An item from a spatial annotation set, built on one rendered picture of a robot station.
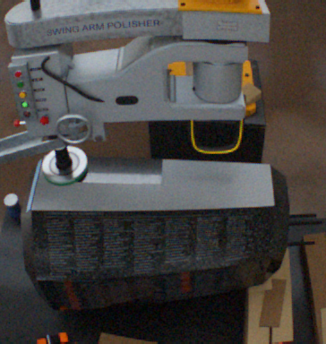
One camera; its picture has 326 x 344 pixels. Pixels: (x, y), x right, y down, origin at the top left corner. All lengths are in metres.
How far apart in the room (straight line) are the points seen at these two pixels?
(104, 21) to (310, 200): 2.04
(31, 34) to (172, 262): 1.12
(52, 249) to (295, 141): 2.04
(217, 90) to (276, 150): 1.70
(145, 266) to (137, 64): 0.85
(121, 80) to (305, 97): 2.42
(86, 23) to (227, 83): 0.57
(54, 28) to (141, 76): 0.39
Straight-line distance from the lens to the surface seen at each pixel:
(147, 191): 2.16
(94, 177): 2.23
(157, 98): 1.86
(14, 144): 2.32
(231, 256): 2.14
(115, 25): 1.66
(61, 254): 2.18
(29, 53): 1.79
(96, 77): 1.83
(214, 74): 1.80
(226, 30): 1.65
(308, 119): 3.80
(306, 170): 3.41
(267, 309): 2.51
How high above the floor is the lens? 2.45
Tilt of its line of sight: 48 degrees down
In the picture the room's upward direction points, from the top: 3 degrees counter-clockwise
